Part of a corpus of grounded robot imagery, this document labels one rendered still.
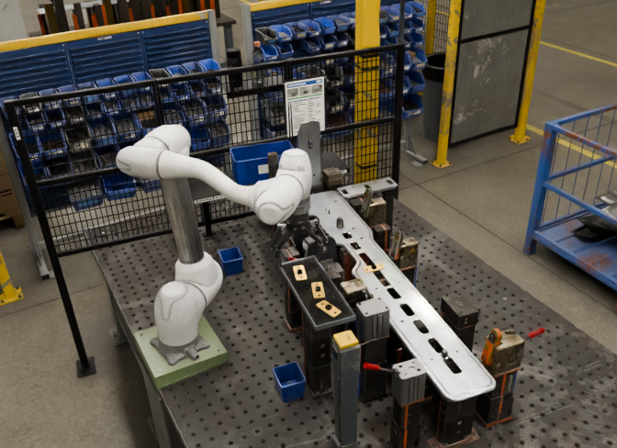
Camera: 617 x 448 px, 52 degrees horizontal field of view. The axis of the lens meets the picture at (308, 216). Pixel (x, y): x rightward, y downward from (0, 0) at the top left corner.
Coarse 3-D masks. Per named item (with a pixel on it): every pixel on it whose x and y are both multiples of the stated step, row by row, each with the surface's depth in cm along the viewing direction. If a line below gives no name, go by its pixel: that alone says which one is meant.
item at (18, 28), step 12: (0, 0) 751; (12, 0) 757; (0, 12) 756; (12, 12) 762; (0, 24) 762; (12, 24) 768; (0, 36) 768; (12, 36) 774; (24, 36) 780; (24, 48) 786
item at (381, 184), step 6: (378, 180) 314; (384, 180) 314; (390, 180) 313; (342, 186) 309; (348, 186) 309; (354, 186) 309; (360, 186) 309; (372, 186) 308; (378, 186) 308; (384, 186) 308; (390, 186) 308; (348, 192) 304; (354, 192) 304; (360, 192) 304; (348, 198) 301
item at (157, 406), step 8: (144, 368) 255; (144, 376) 264; (152, 384) 248; (152, 392) 253; (152, 400) 262; (160, 400) 240; (152, 408) 270; (160, 408) 246; (152, 416) 279; (160, 416) 254; (168, 416) 246; (160, 424) 262; (168, 424) 248; (160, 432) 271; (168, 432) 250; (176, 432) 252; (160, 440) 280; (168, 440) 253; (176, 440) 254
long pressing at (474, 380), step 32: (320, 224) 280; (352, 224) 279; (352, 256) 259; (384, 256) 258; (384, 288) 239; (416, 320) 224; (416, 352) 209; (448, 352) 209; (448, 384) 197; (480, 384) 197
